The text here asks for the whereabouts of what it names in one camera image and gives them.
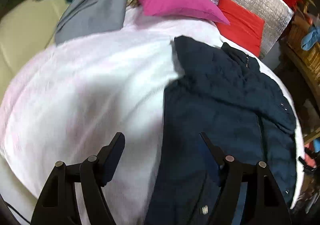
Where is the white pink bed sheet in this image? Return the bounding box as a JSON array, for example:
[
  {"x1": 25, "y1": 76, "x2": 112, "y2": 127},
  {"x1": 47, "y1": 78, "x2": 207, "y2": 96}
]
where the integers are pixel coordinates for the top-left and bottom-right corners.
[{"x1": 0, "y1": 6, "x2": 306, "y2": 225}]

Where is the light blue cloth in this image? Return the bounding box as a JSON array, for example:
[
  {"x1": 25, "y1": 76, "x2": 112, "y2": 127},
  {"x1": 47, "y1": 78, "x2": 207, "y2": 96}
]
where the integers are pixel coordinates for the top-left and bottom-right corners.
[{"x1": 301, "y1": 26, "x2": 320, "y2": 51}]

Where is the grey garment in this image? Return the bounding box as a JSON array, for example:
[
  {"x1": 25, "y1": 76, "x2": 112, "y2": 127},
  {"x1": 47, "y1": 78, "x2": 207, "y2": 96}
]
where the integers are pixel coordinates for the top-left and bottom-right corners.
[{"x1": 55, "y1": 0, "x2": 127, "y2": 45}]

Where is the red pillow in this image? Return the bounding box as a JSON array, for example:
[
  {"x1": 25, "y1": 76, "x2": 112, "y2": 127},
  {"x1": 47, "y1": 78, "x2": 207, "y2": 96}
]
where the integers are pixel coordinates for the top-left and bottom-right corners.
[{"x1": 216, "y1": 0, "x2": 265, "y2": 57}]

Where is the magenta pillow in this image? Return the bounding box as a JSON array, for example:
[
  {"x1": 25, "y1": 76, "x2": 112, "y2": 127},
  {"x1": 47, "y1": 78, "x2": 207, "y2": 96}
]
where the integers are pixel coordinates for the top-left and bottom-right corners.
[{"x1": 138, "y1": 0, "x2": 230, "y2": 25}]

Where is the wicker basket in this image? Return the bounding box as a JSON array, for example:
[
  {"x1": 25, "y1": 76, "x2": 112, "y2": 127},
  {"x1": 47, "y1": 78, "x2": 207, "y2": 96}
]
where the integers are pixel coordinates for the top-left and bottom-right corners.
[{"x1": 286, "y1": 23, "x2": 319, "y2": 84}]

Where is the navy blue puffer jacket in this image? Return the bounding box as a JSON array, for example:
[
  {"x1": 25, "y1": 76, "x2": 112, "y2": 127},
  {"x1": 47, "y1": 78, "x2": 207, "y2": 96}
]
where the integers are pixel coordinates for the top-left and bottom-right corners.
[{"x1": 145, "y1": 36, "x2": 297, "y2": 224}]

